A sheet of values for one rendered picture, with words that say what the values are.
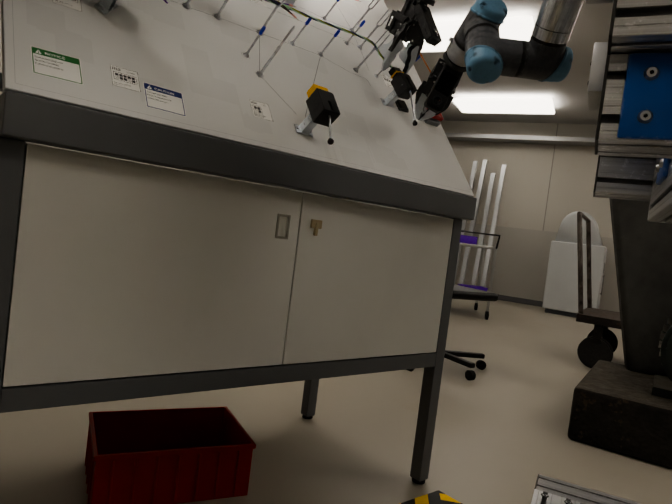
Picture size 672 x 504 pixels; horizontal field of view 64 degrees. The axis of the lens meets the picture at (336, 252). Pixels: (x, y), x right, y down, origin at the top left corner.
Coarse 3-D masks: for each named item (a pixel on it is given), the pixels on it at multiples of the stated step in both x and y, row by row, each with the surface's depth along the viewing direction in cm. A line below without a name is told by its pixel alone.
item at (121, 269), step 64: (64, 192) 89; (128, 192) 96; (192, 192) 103; (256, 192) 113; (64, 256) 90; (128, 256) 97; (192, 256) 105; (256, 256) 114; (64, 320) 91; (128, 320) 98; (192, 320) 106; (256, 320) 116
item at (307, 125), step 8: (312, 96) 115; (320, 96) 113; (328, 96) 115; (312, 104) 115; (320, 104) 112; (328, 104) 113; (336, 104) 115; (312, 112) 114; (320, 112) 112; (328, 112) 113; (336, 112) 114; (304, 120) 119; (312, 120) 114; (320, 120) 114; (328, 120) 115; (296, 128) 119; (304, 128) 118; (312, 128) 119; (312, 136) 121
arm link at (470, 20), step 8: (480, 0) 114; (488, 0) 115; (496, 0) 116; (472, 8) 116; (480, 8) 114; (488, 8) 113; (496, 8) 114; (504, 8) 115; (472, 16) 116; (480, 16) 115; (488, 16) 114; (496, 16) 114; (504, 16) 115; (464, 24) 119; (472, 24) 116; (496, 24) 116; (456, 32) 123; (464, 32) 118; (456, 40) 122; (464, 40) 119; (464, 48) 122
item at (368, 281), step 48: (336, 240) 128; (384, 240) 139; (432, 240) 151; (336, 288) 130; (384, 288) 140; (432, 288) 153; (288, 336) 122; (336, 336) 132; (384, 336) 142; (432, 336) 155
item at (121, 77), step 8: (112, 72) 94; (120, 72) 95; (128, 72) 96; (136, 72) 98; (112, 80) 93; (120, 80) 94; (128, 80) 95; (136, 80) 97; (128, 88) 94; (136, 88) 96
